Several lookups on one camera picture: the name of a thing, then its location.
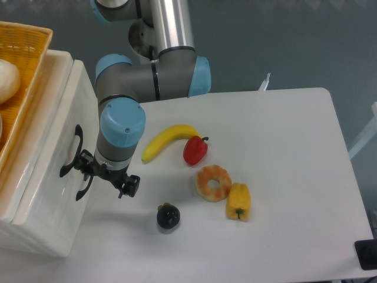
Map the red bell pepper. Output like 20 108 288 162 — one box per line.
183 136 209 166

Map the black top drawer handle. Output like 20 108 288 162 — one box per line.
59 124 84 177

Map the white bread bun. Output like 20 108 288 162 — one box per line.
0 59 21 104

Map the white drawer cabinet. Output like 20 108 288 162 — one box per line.
1 50 74 254

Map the white bracket behind table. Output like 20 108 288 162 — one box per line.
258 73 271 91

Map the yellow banana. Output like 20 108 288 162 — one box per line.
141 124 201 163

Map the orange shrimp ring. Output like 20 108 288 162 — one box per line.
196 164 233 203

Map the dark purple mangosteen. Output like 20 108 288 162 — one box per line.
156 203 180 229

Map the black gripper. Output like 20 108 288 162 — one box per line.
74 150 140 199

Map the white drawer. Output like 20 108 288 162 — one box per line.
12 60 98 257

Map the yellow bell pepper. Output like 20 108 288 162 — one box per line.
226 182 251 221

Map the white table frame leg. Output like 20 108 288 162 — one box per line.
348 102 376 160

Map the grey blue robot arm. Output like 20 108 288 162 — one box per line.
61 1 211 197

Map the yellow wicker basket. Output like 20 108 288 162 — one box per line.
1 21 53 169

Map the black device at edge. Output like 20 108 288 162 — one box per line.
354 239 377 271

